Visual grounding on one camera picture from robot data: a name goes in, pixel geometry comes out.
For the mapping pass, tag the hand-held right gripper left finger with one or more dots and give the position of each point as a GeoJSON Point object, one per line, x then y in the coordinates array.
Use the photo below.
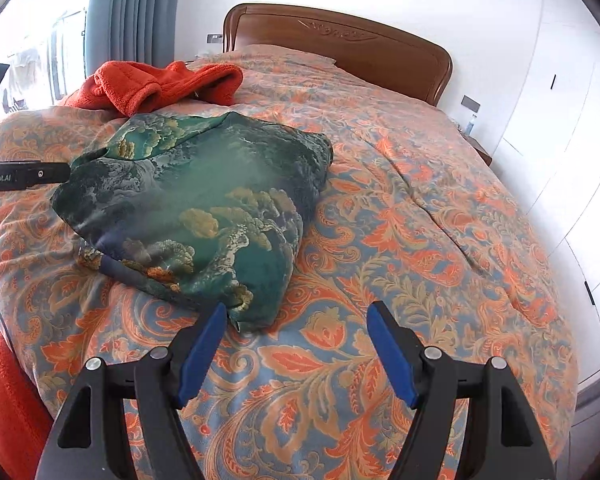
{"type": "Point", "coordinates": [202, 355]}

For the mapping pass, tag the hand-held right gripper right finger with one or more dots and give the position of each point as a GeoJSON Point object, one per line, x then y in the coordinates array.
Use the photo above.
{"type": "Point", "coordinates": [390, 350]}

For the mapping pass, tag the green floral cushion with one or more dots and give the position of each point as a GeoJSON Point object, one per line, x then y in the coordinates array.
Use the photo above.
{"type": "Point", "coordinates": [205, 190]}

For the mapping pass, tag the window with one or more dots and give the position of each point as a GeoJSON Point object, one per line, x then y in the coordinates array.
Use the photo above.
{"type": "Point", "coordinates": [45, 60]}

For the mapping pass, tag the orange fleece robe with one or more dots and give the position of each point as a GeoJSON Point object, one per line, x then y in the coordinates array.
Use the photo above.
{"type": "Point", "coordinates": [130, 85]}

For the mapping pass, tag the orange fuzzy cloth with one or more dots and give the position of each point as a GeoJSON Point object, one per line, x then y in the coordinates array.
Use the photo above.
{"type": "Point", "coordinates": [15, 400]}

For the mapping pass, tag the grey blue curtain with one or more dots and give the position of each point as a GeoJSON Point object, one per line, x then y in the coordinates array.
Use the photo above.
{"type": "Point", "coordinates": [135, 10]}

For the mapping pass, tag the wooden nightstand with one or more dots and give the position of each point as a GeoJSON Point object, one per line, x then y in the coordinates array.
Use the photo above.
{"type": "Point", "coordinates": [479, 149]}

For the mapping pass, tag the small bottle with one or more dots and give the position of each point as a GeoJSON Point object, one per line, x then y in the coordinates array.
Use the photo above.
{"type": "Point", "coordinates": [474, 124]}

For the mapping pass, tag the white wardrobe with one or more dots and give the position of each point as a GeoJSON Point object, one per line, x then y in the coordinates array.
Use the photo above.
{"type": "Point", "coordinates": [560, 135]}

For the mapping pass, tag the floral pillow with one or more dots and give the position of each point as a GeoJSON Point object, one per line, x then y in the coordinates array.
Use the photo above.
{"type": "Point", "coordinates": [290, 54]}

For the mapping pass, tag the wooden headboard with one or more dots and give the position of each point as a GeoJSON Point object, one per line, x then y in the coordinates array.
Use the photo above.
{"type": "Point", "coordinates": [380, 55]}

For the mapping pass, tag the dark wall socket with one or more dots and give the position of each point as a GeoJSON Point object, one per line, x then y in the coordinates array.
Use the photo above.
{"type": "Point", "coordinates": [214, 38]}

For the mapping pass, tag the grey wall panel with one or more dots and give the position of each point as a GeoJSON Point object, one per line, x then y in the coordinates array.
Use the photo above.
{"type": "Point", "coordinates": [471, 103]}

